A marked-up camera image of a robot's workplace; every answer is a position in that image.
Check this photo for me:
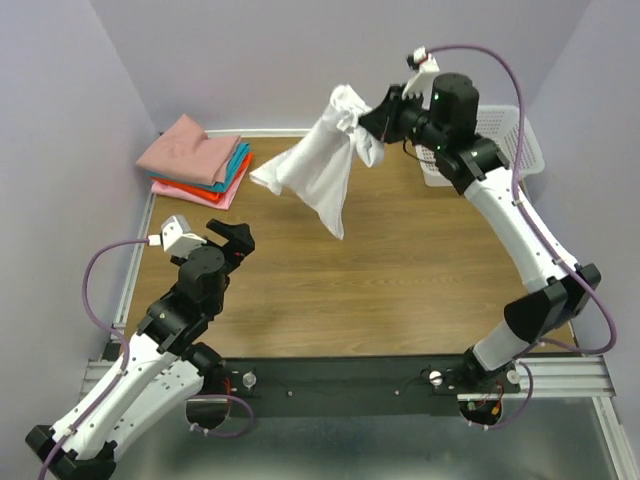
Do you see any white t shirt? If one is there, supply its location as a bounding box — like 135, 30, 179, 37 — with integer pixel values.
249, 84, 384, 240

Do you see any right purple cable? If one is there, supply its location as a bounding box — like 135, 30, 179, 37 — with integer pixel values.
424, 44, 619, 431

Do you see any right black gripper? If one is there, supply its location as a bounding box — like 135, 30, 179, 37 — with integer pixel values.
355, 83, 445, 152

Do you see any light pink folded shirt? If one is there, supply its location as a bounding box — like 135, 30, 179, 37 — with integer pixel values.
151, 171, 246, 211

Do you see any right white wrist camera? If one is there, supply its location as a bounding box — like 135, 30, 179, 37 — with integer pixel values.
402, 46, 440, 100

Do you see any orange folded shirt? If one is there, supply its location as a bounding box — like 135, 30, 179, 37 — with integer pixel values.
153, 152, 254, 203

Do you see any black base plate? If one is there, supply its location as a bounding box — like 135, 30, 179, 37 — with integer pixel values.
186, 355, 520, 428

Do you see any teal folded shirt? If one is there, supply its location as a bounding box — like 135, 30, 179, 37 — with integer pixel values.
178, 142, 250, 193

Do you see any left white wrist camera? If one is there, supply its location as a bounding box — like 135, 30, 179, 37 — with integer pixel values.
147, 215, 206, 259

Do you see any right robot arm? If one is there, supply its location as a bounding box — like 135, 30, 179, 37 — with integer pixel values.
358, 73, 601, 392

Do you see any white plastic basket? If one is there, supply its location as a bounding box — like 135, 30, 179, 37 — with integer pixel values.
415, 105, 545, 187

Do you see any dusty pink folded shirt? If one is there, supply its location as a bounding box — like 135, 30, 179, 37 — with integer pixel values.
136, 114, 241, 186

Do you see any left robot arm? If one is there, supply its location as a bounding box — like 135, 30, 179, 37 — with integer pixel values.
25, 215, 255, 479

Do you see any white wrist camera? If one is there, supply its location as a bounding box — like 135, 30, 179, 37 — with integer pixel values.
147, 215, 206, 259
402, 46, 440, 100

